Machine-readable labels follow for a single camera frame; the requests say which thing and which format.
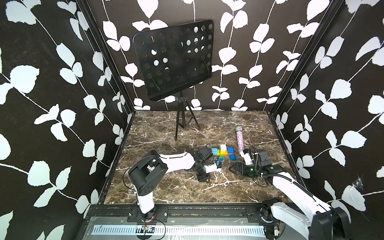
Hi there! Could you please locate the black perforated music stand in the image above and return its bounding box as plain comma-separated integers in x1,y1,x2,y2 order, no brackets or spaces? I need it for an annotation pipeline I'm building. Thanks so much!
133,20,215,129

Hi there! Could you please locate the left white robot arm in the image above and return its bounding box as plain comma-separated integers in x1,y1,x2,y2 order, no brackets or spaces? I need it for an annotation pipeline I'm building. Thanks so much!
128,147,221,214

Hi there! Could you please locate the purple glitter microphone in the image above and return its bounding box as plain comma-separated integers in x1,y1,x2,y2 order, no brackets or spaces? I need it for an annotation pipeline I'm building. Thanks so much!
236,125,245,155

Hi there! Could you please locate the black front mounting rail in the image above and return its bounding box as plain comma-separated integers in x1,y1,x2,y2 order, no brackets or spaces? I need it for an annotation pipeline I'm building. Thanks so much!
86,203,281,225

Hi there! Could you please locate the white slotted cable duct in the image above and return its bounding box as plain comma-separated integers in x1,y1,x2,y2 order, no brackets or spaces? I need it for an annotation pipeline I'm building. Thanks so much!
91,225,265,238

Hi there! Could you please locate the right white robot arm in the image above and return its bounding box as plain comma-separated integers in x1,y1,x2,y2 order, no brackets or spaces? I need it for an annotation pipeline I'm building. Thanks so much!
233,146,353,240

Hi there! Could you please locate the blue lego brick pair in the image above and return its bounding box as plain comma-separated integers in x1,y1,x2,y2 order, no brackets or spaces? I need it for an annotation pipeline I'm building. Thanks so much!
227,147,234,155

